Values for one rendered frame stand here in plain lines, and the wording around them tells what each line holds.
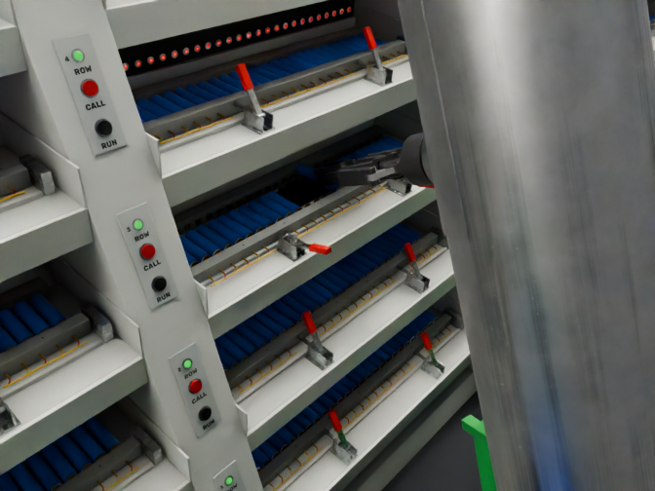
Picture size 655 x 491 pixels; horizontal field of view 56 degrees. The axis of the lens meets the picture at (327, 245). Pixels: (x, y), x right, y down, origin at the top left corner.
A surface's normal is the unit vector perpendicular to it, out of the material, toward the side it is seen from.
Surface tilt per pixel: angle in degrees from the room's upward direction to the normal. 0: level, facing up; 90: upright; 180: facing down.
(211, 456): 90
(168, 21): 113
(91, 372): 23
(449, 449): 0
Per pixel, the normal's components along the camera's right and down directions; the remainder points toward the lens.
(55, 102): 0.71, 0.11
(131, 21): 0.74, 0.45
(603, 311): -0.03, 0.20
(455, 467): -0.22, -0.91
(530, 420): -0.71, 0.29
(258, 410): 0.07, -0.80
